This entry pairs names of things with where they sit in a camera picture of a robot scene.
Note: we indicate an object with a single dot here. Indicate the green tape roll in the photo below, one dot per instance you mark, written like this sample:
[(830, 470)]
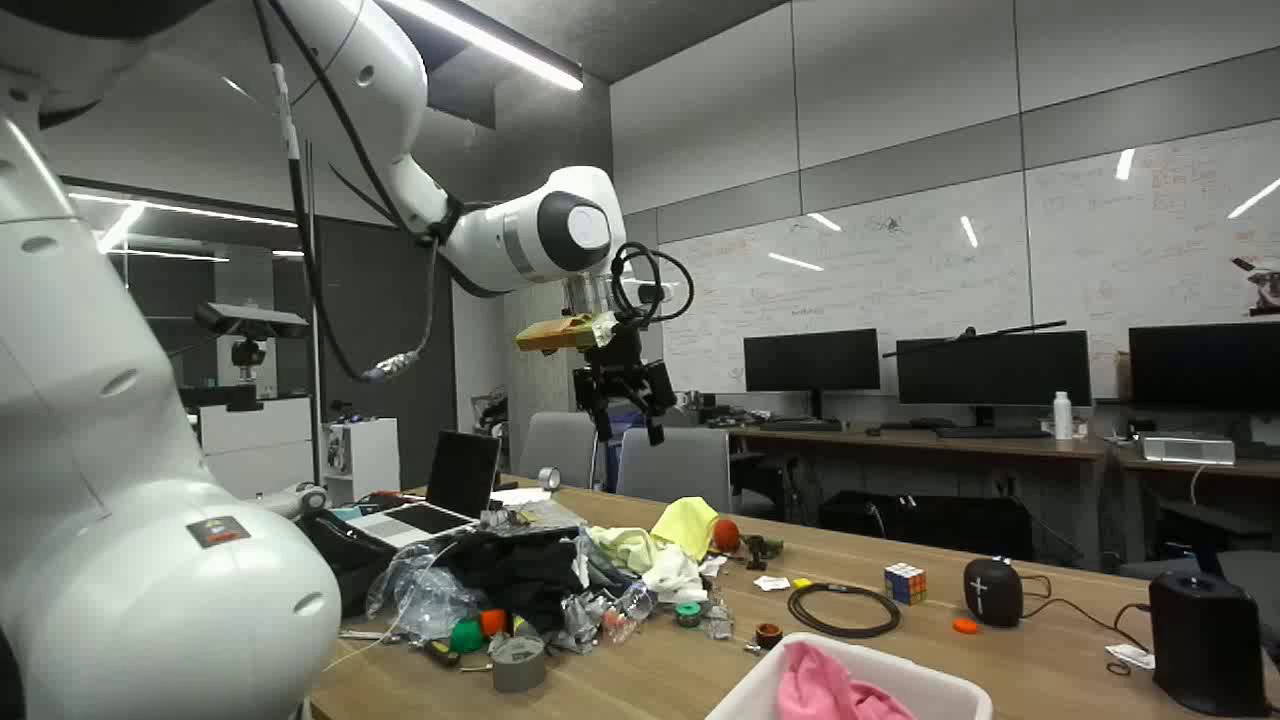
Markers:
[(688, 612)]

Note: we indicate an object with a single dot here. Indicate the green black stapler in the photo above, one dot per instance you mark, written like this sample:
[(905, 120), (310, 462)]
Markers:
[(760, 548)]

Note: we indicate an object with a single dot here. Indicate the black camera on stand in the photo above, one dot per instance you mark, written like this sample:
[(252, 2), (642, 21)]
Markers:
[(247, 323)]

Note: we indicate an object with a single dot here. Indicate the white plastic bottle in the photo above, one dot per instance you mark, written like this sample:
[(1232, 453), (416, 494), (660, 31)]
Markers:
[(1060, 416)]

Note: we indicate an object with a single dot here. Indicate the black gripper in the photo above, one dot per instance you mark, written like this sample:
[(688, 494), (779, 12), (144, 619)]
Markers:
[(619, 362)]

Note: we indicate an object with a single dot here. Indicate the small orange ball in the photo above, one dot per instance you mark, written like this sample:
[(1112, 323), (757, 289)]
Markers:
[(495, 622)]

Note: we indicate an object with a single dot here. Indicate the small silver ball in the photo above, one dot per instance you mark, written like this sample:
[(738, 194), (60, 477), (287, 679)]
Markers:
[(551, 477)]

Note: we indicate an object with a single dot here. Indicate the black office chair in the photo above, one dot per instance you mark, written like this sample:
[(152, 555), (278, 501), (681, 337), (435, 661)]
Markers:
[(934, 527)]

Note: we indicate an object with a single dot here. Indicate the white paper scrap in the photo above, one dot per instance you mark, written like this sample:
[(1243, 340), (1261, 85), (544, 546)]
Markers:
[(768, 582)]

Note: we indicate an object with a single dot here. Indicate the pink t-shirt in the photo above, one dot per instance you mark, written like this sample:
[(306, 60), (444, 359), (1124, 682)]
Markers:
[(825, 690)]

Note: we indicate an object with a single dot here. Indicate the small white adapter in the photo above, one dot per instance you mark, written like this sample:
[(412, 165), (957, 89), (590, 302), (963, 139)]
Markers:
[(1130, 659)]

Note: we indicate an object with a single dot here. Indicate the small green ball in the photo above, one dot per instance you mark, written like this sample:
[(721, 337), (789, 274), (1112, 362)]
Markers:
[(466, 638)]

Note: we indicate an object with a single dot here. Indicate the silver laptop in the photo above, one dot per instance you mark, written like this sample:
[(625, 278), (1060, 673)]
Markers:
[(444, 494)]

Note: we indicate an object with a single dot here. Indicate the Rubik's cube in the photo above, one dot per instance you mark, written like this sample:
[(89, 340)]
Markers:
[(905, 582)]

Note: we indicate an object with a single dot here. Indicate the white plastic storage container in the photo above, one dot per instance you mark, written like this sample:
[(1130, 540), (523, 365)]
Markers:
[(934, 690)]

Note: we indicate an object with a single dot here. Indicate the white projector box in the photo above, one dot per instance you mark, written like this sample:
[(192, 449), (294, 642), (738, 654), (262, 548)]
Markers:
[(1191, 449)]

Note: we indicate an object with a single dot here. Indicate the small orange cap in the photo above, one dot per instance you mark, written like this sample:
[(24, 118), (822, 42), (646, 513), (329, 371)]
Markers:
[(966, 627)]

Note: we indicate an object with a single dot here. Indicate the black computer monitor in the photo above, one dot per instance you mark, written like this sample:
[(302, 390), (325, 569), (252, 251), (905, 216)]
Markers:
[(810, 362), (995, 371), (1207, 365)]

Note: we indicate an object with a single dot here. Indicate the wooden office desk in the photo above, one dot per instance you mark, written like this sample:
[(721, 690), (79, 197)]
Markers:
[(934, 449), (1186, 470)]

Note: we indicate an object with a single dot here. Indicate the white cloth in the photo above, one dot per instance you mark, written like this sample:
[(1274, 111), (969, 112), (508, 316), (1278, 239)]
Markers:
[(665, 575)]

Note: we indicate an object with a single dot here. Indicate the small yellow piece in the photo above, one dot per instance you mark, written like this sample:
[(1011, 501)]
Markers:
[(801, 582)]

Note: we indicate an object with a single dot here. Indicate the yellow cloth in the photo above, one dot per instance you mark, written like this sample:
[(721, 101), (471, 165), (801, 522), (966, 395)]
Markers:
[(687, 527)]

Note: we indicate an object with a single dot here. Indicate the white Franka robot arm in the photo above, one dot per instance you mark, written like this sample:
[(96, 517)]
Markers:
[(123, 441)]

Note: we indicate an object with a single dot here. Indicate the grey office chair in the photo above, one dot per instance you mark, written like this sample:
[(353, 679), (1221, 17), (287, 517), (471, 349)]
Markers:
[(678, 465), (561, 449)]

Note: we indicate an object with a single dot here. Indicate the small black orange wheel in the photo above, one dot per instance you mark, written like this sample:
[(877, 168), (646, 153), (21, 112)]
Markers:
[(768, 632)]

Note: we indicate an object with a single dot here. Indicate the black cylindrical speaker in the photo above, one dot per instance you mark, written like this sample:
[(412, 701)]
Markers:
[(1207, 642)]

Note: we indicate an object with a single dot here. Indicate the black cloth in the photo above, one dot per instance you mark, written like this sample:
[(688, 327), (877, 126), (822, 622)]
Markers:
[(523, 575)]

